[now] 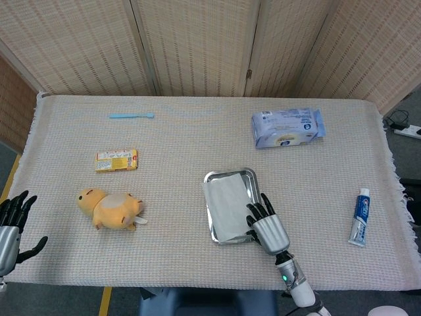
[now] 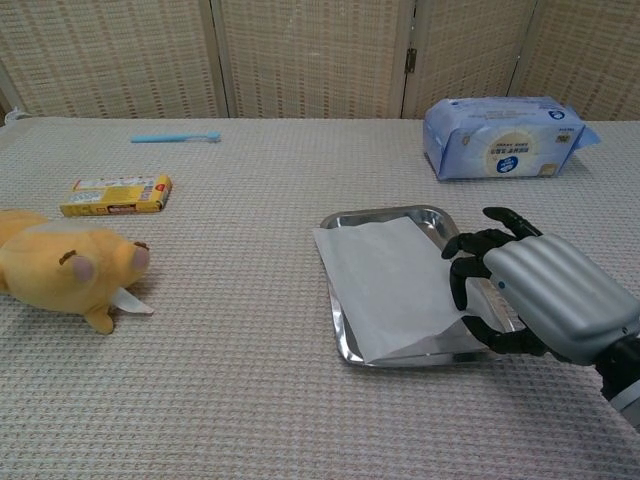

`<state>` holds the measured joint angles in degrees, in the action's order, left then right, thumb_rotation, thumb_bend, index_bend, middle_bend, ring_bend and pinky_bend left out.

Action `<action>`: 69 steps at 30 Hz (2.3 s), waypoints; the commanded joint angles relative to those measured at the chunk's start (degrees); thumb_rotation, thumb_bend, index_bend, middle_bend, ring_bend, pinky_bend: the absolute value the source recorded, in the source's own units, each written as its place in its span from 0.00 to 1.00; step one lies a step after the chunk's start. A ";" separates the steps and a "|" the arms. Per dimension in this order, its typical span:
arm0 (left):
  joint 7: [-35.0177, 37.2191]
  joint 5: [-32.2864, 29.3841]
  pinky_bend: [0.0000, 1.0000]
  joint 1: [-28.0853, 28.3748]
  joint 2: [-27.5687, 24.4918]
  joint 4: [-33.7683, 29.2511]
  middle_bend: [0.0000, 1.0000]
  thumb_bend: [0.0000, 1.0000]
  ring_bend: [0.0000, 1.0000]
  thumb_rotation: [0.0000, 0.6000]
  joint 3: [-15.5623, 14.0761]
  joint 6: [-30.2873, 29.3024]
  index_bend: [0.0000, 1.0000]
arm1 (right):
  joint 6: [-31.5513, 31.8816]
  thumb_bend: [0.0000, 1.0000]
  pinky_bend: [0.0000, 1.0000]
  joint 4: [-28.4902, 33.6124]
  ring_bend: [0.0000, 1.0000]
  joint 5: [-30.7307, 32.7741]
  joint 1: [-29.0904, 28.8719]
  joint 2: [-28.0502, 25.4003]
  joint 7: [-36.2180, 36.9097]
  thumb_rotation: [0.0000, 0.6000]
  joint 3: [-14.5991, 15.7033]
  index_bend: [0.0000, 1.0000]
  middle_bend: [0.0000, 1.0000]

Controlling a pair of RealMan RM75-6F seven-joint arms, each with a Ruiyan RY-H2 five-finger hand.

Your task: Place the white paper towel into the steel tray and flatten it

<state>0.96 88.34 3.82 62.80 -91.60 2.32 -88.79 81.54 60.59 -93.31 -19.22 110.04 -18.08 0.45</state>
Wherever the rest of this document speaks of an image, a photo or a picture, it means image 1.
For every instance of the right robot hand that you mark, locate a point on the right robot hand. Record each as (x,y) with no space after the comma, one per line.
(271,233)

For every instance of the beige woven tablecloth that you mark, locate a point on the beige woven tablecloth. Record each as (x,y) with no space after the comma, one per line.
(184,263)

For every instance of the yellow plush toy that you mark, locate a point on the yellow plush toy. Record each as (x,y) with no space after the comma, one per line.
(108,209)

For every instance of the light blue toothbrush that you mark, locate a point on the light blue toothbrush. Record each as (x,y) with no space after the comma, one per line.
(130,115)

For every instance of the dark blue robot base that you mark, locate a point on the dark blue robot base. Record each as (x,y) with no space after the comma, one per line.
(207,303)

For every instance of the stainless steel tray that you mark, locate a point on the stainless steel tray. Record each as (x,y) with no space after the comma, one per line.
(251,184)

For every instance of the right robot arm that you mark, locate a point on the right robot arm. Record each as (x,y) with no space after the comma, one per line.
(301,291)

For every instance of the blue white toothpaste tube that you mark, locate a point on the blue white toothpaste tube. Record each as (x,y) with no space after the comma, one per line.
(360,217)

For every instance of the white paper sheet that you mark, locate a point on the white paper sheet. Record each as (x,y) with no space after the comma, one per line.
(227,207)

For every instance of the bamboo folding screen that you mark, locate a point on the bamboo folding screen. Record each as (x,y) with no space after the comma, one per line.
(197,49)

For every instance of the white power strip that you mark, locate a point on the white power strip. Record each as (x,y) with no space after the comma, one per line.
(408,131)

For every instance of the blue wet wipes pack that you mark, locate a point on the blue wet wipes pack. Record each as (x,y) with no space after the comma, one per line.
(284,128)

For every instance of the brass screen hinge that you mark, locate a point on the brass screen hinge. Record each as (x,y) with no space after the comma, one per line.
(249,74)

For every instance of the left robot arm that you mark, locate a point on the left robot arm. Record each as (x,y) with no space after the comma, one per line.
(2,283)

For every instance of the yellow cardboard box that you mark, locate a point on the yellow cardboard box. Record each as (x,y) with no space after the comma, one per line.
(116,160)

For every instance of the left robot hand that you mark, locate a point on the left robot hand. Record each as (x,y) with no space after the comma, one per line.
(8,243)

